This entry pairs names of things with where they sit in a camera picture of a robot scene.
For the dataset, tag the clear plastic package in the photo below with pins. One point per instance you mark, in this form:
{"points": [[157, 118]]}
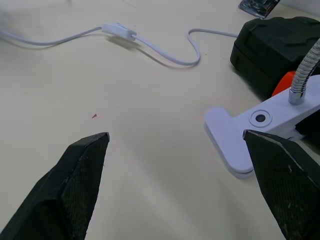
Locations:
{"points": [[257, 6]]}

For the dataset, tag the black plastic tool case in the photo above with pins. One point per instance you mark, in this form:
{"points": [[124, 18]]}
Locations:
{"points": [[265, 50]]}

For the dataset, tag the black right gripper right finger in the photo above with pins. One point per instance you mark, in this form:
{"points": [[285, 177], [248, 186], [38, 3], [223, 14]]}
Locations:
{"points": [[282, 180]]}

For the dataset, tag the orange case latch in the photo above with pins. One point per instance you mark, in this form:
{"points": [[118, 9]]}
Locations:
{"points": [[283, 83]]}

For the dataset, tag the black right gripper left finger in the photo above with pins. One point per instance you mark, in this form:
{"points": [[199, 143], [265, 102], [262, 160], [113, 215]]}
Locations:
{"points": [[75, 190]]}

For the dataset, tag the white gooseneck clamp lamp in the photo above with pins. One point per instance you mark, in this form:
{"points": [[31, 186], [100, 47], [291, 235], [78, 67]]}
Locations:
{"points": [[232, 130]]}

